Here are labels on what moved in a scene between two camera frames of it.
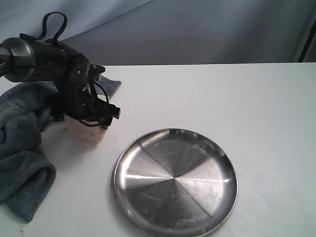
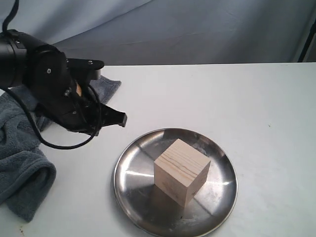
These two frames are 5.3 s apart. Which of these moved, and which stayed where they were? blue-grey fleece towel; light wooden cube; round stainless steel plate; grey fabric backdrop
Moved: light wooden cube
Stayed: grey fabric backdrop; blue-grey fleece towel; round stainless steel plate
